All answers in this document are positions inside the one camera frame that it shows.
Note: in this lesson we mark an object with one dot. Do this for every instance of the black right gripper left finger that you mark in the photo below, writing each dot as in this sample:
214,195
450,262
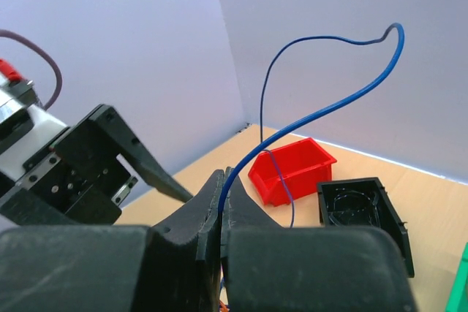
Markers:
49,263

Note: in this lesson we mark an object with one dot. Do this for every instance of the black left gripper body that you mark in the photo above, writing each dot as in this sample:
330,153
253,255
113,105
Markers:
59,174

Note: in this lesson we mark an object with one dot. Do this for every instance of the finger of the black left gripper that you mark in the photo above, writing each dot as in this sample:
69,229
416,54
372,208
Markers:
142,161

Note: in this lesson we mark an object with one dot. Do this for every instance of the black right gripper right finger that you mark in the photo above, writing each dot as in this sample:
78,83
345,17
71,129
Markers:
325,268

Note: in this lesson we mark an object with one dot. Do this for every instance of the red plastic bin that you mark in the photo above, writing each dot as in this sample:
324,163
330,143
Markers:
291,171

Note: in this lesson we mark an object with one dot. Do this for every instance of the black plastic bin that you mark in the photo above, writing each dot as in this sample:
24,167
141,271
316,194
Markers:
364,202

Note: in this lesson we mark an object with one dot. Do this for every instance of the green plastic bin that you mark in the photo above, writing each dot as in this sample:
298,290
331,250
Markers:
457,301

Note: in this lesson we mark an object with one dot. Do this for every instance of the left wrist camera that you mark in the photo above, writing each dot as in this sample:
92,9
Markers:
22,122

